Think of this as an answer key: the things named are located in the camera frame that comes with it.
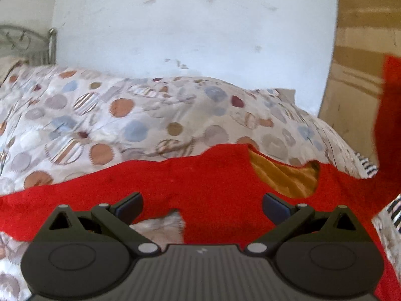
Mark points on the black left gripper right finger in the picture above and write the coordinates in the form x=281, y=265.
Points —
x=322, y=254

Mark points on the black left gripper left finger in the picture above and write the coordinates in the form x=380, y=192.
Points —
x=77, y=255

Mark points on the red knitted sweater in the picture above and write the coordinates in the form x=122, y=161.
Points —
x=220, y=272

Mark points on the striped bed sheet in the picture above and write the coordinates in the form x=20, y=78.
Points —
x=393, y=208

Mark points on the polka dot quilt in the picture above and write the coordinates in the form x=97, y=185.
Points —
x=201, y=152

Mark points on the metal bed headboard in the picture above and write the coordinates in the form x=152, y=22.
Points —
x=36, y=48

